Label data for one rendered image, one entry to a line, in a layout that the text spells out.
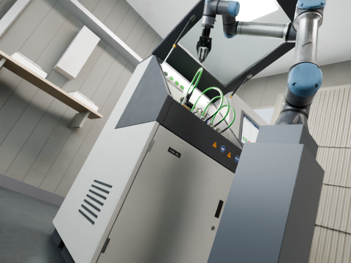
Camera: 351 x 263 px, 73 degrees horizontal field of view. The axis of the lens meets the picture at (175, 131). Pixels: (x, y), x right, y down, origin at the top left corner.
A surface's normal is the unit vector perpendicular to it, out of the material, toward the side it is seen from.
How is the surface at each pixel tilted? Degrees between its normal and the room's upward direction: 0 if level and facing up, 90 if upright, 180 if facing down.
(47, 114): 90
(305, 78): 98
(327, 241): 90
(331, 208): 90
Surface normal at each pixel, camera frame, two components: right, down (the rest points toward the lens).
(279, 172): -0.66, -0.49
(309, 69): -0.29, -0.31
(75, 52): 0.65, 0.00
